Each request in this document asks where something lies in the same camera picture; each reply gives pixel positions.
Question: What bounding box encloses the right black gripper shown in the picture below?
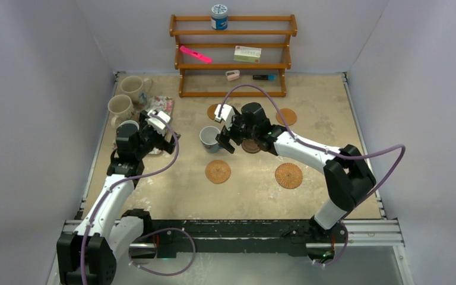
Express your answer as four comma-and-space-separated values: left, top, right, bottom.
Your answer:
217, 111, 258, 154

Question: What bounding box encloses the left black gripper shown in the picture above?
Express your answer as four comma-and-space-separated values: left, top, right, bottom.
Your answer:
134, 112, 179, 159

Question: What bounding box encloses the blue mug white inside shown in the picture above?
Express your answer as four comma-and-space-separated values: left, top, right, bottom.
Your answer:
199, 126, 222, 154

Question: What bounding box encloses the brown orange mug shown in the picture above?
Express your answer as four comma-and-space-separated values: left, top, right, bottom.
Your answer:
116, 120, 140, 132

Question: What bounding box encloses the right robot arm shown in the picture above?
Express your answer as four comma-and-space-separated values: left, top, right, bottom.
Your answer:
214, 102, 376, 242

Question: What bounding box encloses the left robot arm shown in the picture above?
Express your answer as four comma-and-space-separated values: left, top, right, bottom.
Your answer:
56, 109, 179, 284

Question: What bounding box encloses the dark brown wooden coaster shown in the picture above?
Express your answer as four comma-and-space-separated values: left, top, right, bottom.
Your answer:
241, 140, 261, 154

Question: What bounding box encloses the light wooden coaster left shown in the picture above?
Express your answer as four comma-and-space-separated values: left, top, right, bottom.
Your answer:
207, 104, 221, 122

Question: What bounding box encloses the light wooden coaster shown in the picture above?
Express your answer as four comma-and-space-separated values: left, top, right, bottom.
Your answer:
275, 108, 297, 126
207, 104, 221, 122

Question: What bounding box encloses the woven rattan coaster left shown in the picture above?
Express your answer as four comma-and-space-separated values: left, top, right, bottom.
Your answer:
205, 160, 231, 184

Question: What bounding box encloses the woven rattan coaster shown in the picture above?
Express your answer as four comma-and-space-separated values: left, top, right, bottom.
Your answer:
205, 160, 231, 184
274, 163, 303, 189

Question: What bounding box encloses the light wooden coaster right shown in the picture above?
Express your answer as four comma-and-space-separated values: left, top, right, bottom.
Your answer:
275, 108, 297, 126

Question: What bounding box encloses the woven rattan coaster right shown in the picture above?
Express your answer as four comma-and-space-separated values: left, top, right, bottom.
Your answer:
274, 163, 303, 189

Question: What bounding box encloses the floral serving tray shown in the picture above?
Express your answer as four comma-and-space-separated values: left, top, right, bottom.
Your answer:
133, 96, 174, 121

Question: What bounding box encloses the pink tape dispenser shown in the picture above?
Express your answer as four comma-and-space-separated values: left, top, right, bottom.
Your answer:
225, 70, 240, 81

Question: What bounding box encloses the beige floral mug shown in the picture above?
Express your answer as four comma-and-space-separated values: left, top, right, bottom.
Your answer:
107, 94, 135, 128

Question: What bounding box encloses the beige mug far back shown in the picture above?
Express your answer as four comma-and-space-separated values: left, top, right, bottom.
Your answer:
120, 75, 154, 105

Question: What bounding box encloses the black blue marker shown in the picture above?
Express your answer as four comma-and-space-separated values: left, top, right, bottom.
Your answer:
252, 74, 276, 81

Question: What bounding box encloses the green white small box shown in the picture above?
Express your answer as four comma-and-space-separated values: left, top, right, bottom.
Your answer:
233, 46, 262, 63

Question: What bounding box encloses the pink marker pen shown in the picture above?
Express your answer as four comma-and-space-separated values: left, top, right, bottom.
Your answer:
179, 46, 212, 64

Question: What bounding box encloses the blue-lidded white jar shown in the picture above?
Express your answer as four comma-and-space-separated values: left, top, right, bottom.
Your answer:
211, 4, 228, 30

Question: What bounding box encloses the wooden three-tier shelf rack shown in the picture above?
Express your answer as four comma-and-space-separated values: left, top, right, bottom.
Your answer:
169, 14, 297, 97

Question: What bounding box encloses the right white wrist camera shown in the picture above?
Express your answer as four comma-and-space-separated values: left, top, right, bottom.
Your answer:
214, 104, 236, 129

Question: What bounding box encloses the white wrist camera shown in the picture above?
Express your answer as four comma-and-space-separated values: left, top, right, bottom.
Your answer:
146, 109, 171, 137
214, 104, 236, 129

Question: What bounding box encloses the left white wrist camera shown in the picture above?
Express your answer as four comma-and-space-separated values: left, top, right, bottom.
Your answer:
146, 109, 171, 137

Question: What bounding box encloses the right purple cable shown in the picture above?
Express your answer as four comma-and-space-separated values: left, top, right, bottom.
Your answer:
217, 84, 407, 268

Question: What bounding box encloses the purple cable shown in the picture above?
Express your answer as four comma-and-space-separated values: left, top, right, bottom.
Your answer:
79, 114, 197, 285
217, 84, 407, 268

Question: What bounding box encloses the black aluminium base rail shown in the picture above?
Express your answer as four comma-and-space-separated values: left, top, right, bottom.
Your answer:
58, 218, 406, 261

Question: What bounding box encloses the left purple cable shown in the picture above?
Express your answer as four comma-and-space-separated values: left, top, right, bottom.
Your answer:
79, 114, 197, 285

